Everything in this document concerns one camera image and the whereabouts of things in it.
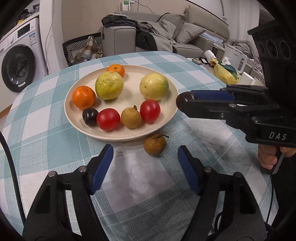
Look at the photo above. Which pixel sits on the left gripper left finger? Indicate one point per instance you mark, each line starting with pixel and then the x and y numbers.
pixel 89 224

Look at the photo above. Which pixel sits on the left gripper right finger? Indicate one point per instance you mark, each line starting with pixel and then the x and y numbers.
pixel 200 181

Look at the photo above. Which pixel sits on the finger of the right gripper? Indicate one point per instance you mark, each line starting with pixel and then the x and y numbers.
pixel 220 110
pixel 239 94

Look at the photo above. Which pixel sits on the large green guava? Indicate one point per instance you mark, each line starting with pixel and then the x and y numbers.
pixel 154 86

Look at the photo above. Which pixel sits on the red tomato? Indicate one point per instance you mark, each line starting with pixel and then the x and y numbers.
pixel 108 119
pixel 150 111

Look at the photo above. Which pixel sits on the brown longan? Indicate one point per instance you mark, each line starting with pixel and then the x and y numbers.
pixel 130 117
pixel 155 144

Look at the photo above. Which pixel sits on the person's right hand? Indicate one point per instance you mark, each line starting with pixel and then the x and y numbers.
pixel 267 155

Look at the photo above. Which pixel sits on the white side table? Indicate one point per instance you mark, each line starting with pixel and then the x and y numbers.
pixel 244 78

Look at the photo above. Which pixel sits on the yellow bag on side table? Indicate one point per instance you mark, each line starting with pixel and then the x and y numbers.
pixel 226 72

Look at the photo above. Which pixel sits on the dark plum on plate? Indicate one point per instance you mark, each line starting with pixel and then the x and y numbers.
pixel 89 116

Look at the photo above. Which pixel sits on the grey sofa cushion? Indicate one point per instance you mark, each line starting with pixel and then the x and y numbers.
pixel 188 33

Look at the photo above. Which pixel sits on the cream round plate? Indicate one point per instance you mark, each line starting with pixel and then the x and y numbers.
pixel 129 97

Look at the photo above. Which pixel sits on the dark clothes pile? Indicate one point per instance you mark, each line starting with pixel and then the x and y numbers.
pixel 121 34

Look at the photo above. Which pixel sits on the orange mandarin far side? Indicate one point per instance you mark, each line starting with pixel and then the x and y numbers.
pixel 117 68

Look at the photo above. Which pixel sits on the smaller yellow-green guava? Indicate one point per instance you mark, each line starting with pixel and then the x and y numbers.
pixel 109 85

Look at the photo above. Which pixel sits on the orange mandarin near guava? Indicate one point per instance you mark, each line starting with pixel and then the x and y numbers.
pixel 83 97

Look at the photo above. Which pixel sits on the grey sofa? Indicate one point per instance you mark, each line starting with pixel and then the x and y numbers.
pixel 216 34

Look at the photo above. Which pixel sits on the plaid cloth on chair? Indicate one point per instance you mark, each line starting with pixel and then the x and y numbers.
pixel 90 51

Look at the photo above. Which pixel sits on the black patterned chair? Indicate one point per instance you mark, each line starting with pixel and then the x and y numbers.
pixel 71 47

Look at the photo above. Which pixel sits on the white washing machine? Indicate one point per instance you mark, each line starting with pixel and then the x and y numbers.
pixel 22 60

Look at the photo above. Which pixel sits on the white box with handle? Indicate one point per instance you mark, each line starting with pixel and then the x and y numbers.
pixel 237 59

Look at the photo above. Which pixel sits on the white wall control panel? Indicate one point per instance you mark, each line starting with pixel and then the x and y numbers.
pixel 126 5

